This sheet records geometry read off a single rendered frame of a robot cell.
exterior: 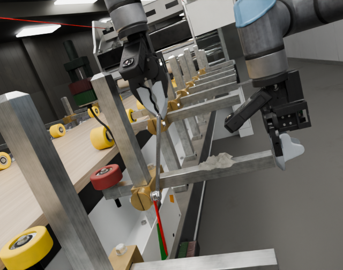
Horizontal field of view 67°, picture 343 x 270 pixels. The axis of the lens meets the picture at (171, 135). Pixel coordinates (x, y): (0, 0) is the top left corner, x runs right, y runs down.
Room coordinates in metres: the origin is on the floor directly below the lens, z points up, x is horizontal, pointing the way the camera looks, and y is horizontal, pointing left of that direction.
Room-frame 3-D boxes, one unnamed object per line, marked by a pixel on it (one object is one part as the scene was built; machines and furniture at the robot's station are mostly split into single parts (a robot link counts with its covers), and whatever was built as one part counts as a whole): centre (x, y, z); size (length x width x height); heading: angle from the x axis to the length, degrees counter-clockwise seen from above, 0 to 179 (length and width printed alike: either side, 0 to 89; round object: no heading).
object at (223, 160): (0.56, -0.08, 0.87); 0.09 x 0.07 x 0.02; 72
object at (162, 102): (0.62, -0.01, 1.04); 0.06 x 0.03 x 0.09; 162
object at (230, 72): (1.57, -0.22, 0.95); 0.50 x 0.04 x 0.04; 72
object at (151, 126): (0.84, 0.02, 0.94); 0.13 x 0.06 x 0.05; 162
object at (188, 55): (1.77, -0.28, 0.92); 0.03 x 0.03 x 0.48; 72
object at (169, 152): (0.82, 0.03, 0.94); 0.03 x 0.03 x 0.48; 72
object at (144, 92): (0.63, 0.02, 1.04); 0.06 x 0.03 x 0.09; 162
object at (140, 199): (0.60, 0.10, 0.85); 0.13 x 0.06 x 0.05; 162
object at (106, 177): (0.65, 0.20, 0.85); 0.08 x 0.08 x 0.11
